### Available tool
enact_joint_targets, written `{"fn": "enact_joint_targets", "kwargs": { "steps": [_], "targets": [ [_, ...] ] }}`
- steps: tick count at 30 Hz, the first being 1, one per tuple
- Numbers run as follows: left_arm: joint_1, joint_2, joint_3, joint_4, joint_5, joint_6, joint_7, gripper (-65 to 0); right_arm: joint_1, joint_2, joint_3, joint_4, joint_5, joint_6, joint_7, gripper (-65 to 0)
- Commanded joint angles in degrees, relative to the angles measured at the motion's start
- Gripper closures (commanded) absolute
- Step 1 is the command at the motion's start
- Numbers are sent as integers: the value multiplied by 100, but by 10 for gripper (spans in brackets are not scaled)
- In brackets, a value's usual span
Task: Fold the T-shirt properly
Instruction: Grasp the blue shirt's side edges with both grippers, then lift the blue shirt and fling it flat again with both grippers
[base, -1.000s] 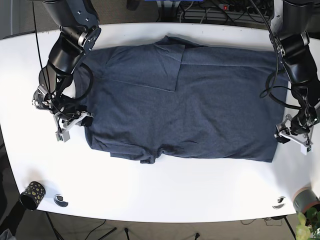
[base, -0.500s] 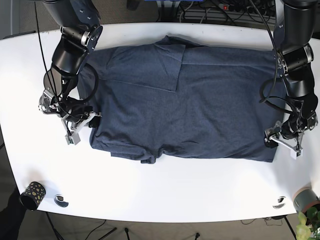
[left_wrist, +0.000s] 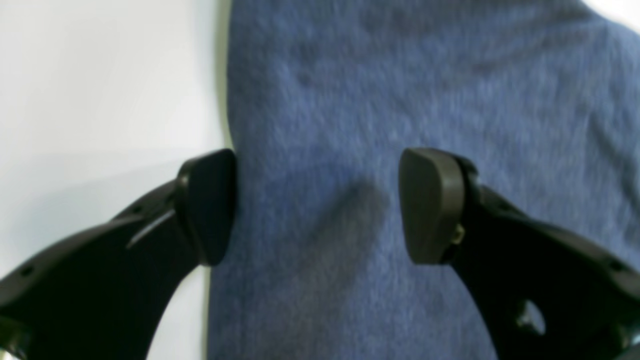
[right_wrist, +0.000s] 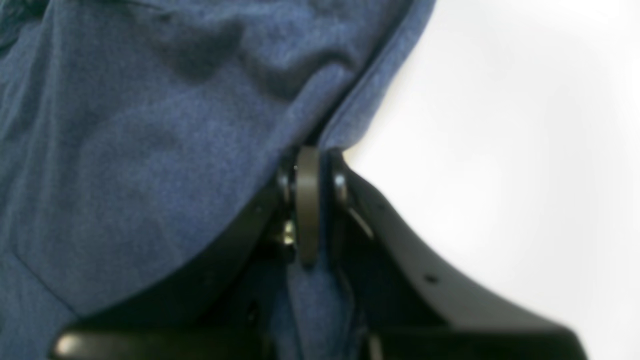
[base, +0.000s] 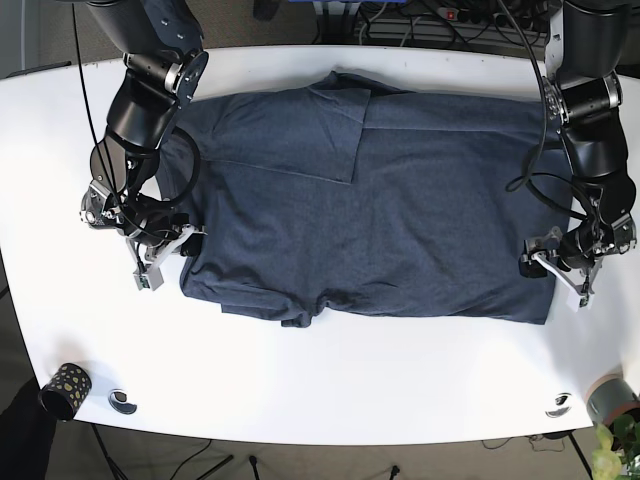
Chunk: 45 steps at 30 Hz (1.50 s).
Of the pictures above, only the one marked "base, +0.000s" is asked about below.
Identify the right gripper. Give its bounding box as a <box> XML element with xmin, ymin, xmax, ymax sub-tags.
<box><xmin>128</xmin><ymin>224</ymin><xmax>206</xmax><ymax>291</ymax></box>

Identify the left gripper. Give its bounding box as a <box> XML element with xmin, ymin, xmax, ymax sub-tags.
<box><xmin>518</xmin><ymin>230</ymin><xmax>602</xmax><ymax>311</ymax></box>

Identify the navy blue T-shirt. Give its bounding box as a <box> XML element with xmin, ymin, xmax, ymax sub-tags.
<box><xmin>180</xmin><ymin>73</ymin><xmax>568</xmax><ymax>328</ymax></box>

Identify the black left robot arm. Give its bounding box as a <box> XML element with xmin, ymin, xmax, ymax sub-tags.
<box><xmin>505</xmin><ymin>1</ymin><xmax>639</xmax><ymax>310</ymax></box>

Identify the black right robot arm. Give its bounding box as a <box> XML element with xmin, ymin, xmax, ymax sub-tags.
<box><xmin>80</xmin><ymin>1</ymin><xmax>208</xmax><ymax>290</ymax></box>

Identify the right silver table grommet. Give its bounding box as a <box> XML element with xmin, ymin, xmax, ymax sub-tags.
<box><xmin>544</xmin><ymin>392</ymin><xmax>574</xmax><ymax>419</ymax></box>

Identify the silver table grommet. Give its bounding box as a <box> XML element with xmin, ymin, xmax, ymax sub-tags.
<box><xmin>544</xmin><ymin>392</ymin><xmax>574</xmax><ymax>419</ymax></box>
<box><xmin>108</xmin><ymin>389</ymin><xmax>138</xmax><ymax>415</ymax></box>

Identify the grey plant pot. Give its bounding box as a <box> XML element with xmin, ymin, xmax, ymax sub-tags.
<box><xmin>585</xmin><ymin>374</ymin><xmax>639</xmax><ymax>427</ymax></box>

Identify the left silver table grommet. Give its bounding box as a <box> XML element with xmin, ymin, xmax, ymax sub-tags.
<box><xmin>108</xmin><ymin>389</ymin><xmax>138</xmax><ymax>415</ymax></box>

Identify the black dotted cup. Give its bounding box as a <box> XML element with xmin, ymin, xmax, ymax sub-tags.
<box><xmin>39</xmin><ymin>363</ymin><xmax>92</xmax><ymax>422</ymax></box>

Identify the green potted plant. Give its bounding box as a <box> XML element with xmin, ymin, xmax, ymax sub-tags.
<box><xmin>591</xmin><ymin>413</ymin><xmax>640</xmax><ymax>480</ymax></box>

